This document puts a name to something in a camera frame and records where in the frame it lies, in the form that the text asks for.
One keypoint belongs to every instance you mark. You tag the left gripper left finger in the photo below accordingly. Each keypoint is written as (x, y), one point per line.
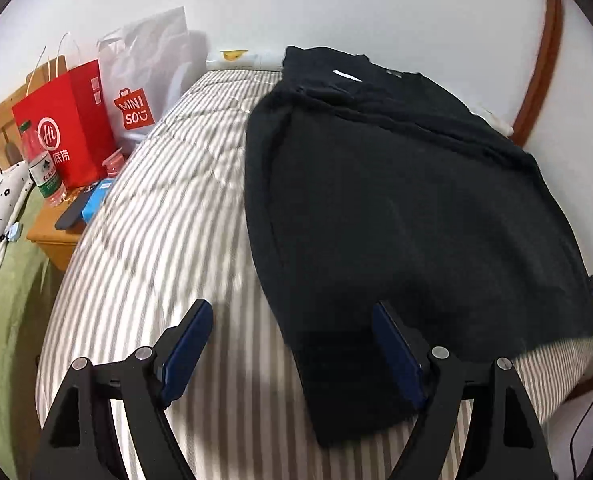
(179, 348)

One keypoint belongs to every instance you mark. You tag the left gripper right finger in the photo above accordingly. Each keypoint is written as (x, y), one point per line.
(406, 353)

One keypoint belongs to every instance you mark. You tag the black sweatshirt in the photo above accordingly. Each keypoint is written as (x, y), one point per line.
(364, 184)

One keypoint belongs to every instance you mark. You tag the striped mattress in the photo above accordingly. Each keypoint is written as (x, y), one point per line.
(173, 230)

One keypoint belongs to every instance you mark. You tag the wooden nightstand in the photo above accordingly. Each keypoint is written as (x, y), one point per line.
(58, 246)

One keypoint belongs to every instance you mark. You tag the blue box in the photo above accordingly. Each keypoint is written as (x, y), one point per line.
(96, 197)

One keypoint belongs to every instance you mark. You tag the black phone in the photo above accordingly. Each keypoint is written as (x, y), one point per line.
(73, 215)

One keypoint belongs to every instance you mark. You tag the green bed sheet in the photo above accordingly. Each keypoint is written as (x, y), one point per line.
(29, 283)

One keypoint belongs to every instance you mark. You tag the small pink container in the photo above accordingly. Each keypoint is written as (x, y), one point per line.
(114, 163)

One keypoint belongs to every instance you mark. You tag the plastic water bottle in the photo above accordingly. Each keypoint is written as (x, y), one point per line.
(42, 168)

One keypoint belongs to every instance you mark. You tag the red paper shopping bag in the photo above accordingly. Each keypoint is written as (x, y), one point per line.
(68, 113)

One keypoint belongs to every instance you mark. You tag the white Miniso plastic bag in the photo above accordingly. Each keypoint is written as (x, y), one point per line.
(145, 68)

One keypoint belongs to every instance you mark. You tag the brown wooden door frame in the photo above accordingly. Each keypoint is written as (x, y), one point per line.
(543, 73)

